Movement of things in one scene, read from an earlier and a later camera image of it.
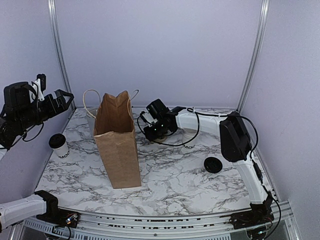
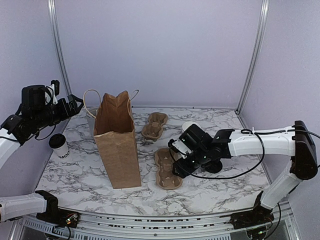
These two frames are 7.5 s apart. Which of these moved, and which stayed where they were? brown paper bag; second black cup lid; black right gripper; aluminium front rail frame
Moved: black right gripper
Stayed: aluminium front rail frame; brown paper bag; second black cup lid
